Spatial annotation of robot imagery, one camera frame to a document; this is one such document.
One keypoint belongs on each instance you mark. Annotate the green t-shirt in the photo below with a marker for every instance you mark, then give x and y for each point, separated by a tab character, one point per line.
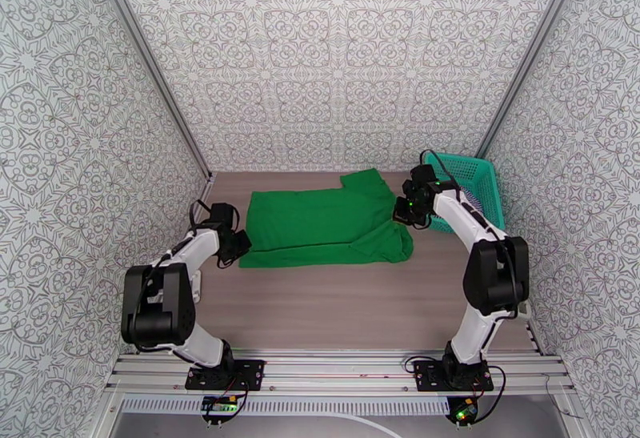
310	221

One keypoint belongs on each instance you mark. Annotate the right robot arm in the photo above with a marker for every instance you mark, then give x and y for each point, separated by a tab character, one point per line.
495	271

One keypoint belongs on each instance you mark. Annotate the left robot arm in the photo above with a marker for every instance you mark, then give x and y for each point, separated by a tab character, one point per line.
160	301

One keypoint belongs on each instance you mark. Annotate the teal plastic basket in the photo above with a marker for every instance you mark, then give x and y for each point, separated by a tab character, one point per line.
487	186

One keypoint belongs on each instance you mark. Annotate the left green controller board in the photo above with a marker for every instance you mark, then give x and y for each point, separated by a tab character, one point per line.
219	406

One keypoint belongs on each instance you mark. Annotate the green controller board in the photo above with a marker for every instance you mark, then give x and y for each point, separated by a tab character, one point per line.
219	406
462	411

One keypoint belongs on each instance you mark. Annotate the right green controller board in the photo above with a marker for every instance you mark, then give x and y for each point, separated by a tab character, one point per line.
462	411

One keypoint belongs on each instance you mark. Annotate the white plastic bracket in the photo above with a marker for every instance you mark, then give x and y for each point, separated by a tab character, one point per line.
196	286
523	310

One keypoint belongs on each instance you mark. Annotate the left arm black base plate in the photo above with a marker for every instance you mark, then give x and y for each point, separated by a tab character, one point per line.
250	374

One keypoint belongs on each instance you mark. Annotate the aluminium rail frame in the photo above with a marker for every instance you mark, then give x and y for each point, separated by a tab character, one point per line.
340	366

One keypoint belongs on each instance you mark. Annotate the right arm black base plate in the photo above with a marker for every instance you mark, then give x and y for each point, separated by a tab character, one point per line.
427	376

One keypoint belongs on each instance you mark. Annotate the right aluminium corner post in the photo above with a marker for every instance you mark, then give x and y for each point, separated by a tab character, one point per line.
530	56

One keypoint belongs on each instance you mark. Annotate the aluminium corner post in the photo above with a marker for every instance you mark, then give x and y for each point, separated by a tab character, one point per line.
530	56
150	61

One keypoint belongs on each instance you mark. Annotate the left aluminium corner post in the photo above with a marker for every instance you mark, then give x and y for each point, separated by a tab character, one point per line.
150	61

